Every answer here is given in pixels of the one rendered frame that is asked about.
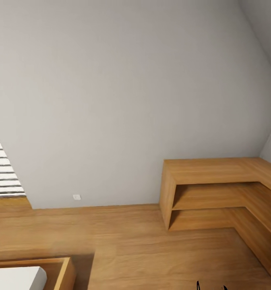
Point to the bed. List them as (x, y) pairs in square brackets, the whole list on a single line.
[(38, 274)]

